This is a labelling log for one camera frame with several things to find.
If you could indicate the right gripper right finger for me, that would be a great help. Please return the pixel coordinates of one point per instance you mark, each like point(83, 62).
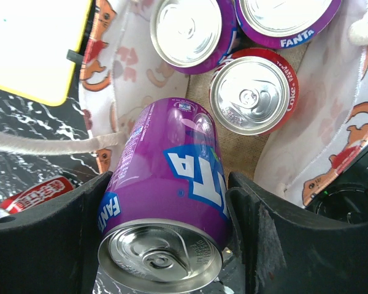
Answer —
point(283, 248)

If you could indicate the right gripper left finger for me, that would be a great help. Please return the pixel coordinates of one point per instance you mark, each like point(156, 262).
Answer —
point(52, 247)

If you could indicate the red coke can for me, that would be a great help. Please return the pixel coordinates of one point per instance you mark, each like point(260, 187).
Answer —
point(36, 195)
point(254, 91)

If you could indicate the purple fanta can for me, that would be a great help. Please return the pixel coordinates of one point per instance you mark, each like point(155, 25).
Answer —
point(163, 217)
point(284, 24)
point(194, 37)

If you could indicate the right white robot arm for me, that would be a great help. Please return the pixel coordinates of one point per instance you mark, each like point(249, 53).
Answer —
point(345, 200)

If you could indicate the canvas bag with cat print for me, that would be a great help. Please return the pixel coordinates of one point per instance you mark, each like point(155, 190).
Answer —
point(329, 125)

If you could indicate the yellow framed whiteboard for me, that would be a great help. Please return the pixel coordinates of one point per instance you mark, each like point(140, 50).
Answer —
point(35, 37)

